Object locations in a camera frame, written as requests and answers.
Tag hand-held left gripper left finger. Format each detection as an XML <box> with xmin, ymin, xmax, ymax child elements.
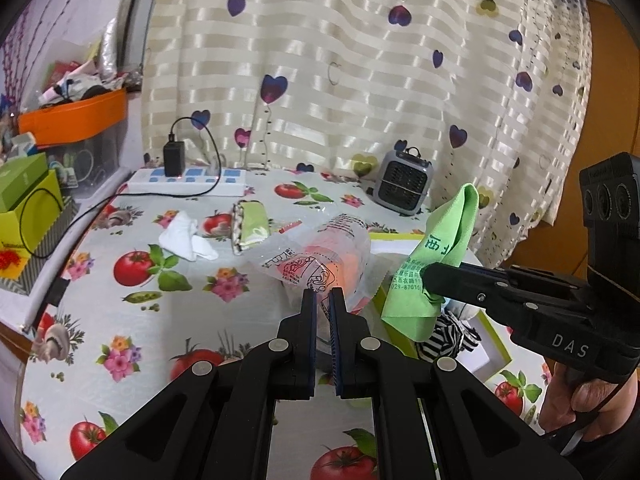
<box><xmin>60</xmin><ymin>287</ymin><xmax>318</xmax><ymax>480</ymax></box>

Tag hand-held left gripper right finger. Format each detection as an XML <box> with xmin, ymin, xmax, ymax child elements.
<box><xmin>327</xmin><ymin>287</ymin><xmax>583</xmax><ymax>480</ymax></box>

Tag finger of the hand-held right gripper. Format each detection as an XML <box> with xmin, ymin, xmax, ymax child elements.
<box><xmin>460</xmin><ymin>261</ymin><xmax>585</xmax><ymax>295</ymax></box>
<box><xmin>421</xmin><ymin>262</ymin><xmax>591</xmax><ymax>333</ymax></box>

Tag green microfiber cloth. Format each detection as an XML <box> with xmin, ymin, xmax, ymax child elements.
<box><xmin>380</xmin><ymin>183</ymin><xmax>480</xmax><ymax>342</ymax></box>

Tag white tray with green rim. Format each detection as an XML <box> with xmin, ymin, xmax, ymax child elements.
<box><xmin>367</xmin><ymin>232</ymin><xmax>513</xmax><ymax>386</ymax></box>

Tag clear plastic bag orange content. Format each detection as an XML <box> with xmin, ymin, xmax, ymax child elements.
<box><xmin>260</xmin><ymin>212</ymin><xmax>393</xmax><ymax>313</ymax></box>

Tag white tissue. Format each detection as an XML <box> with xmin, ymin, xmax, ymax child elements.
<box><xmin>159</xmin><ymin>210</ymin><xmax>219</xmax><ymax>262</ymax></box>

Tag person's right hand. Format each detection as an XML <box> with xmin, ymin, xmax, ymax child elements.
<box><xmin>539</xmin><ymin>360</ymin><xmax>640</xmax><ymax>433</ymax></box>

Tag zebra striped scrunchie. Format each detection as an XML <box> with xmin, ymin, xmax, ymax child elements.
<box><xmin>415</xmin><ymin>310</ymin><xmax>483</xmax><ymax>361</ymax></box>

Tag small grey heater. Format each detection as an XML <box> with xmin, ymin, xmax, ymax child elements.
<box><xmin>372</xmin><ymin>140</ymin><xmax>435</xmax><ymax>217</ymax></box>

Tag green patterned cloth roll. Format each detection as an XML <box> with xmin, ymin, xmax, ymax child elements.
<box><xmin>233</xmin><ymin>201</ymin><xmax>271</xmax><ymax>256</ymax></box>

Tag tomato printed tablecloth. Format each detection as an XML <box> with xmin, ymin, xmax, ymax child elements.
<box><xmin>0</xmin><ymin>167</ymin><xmax>551</xmax><ymax>480</ymax></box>

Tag white and blue power strip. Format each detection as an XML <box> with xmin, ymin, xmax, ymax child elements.
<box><xmin>125</xmin><ymin>167</ymin><xmax>247</xmax><ymax>197</ymax></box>

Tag wooden door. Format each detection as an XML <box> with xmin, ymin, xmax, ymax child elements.
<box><xmin>565</xmin><ymin>0</ymin><xmax>640</xmax><ymax>281</ymax></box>

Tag black charger adapter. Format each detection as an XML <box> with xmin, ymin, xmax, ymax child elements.
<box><xmin>163</xmin><ymin>141</ymin><xmax>185</xmax><ymax>179</ymax></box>

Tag striped curtain with hearts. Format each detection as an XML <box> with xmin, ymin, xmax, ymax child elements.
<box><xmin>117</xmin><ymin>0</ymin><xmax>596</xmax><ymax>271</ymax></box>

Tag yellow-green boxes stack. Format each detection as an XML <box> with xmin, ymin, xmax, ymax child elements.
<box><xmin>0</xmin><ymin>195</ymin><xmax>76</xmax><ymax>293</ymax></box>

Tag yellow-green box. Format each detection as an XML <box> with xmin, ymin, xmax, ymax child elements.
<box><xmin>0</xmin><ymin>169</ymin><xmax>63</xmax><ymax>251</ymax></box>

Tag orange and clear storage box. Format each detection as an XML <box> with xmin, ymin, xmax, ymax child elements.
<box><xmin>17</xmin><ymin>87</ymin><xmax>128</xmax><ymax>186</ymax></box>

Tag dark green flat box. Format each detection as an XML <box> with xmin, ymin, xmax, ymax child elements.
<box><xmin>0</xmin><ymin>152</ymin><xmax>49</xmax><ymax>213</ymax></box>

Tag pale blue tissue pack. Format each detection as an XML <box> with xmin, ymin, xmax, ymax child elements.
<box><xmin>10</xmin><ymin>132</ymin><xmax>40</xmax><ymax>158</ymax></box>

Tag pile of assorted wrappers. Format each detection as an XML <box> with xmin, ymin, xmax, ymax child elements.
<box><xmin>35</xmin><ymin>57</ymin><xmax>126</xmax><ymax>108</ymax></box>

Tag silver foil roll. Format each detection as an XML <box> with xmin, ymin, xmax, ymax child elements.
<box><xmin>100</xmin><ymin>17</ymin><xmax>123</xmax><ymax>81</ymax></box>

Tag purple flower branches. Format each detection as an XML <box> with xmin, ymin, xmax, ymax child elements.
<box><xmin>0</xmin><ymin>5</ymin><xmax>51</xmax><ymax>106</ymax></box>

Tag black cable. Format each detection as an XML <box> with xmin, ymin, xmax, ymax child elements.
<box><xmin>17</xmin><ymin>116</ymin><xmax>221</xmax><ymax>333</ymax></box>

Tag grey window frame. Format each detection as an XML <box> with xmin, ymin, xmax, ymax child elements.
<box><xmin>117</xmin><ymin>0</ymin><xmax>166</xmax><ymax>91</ymax></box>

